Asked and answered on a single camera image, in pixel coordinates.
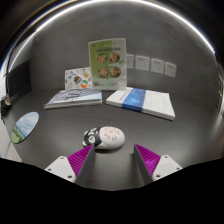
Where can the white panda computer mouse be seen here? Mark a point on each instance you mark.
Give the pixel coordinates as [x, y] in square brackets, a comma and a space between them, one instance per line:
[110, 137]

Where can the round landscape-print mouse pad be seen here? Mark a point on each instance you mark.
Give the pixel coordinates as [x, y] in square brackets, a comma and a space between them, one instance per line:
[25, 127]

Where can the white card with colourful stickers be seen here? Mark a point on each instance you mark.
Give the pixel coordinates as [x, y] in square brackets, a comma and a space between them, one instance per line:
[77, 79]

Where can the green menu sign stand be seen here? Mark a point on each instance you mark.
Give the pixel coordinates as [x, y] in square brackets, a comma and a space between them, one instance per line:
[107, 63]

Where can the white book with blue band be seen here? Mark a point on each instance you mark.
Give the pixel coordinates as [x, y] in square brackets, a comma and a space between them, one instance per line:
[141, 101]

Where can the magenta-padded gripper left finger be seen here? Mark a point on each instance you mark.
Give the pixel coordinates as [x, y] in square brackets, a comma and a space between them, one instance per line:
[80, 161]

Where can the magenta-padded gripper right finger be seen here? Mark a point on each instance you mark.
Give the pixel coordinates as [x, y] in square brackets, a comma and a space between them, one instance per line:
[149, 161]

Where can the white wall socket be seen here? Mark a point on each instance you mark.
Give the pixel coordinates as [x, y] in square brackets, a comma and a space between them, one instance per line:
[142, 63]
[170, 69]
[130, 61]
[157, 66]

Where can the grey book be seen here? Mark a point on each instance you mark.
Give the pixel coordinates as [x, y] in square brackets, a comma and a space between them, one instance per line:
[73, 97]

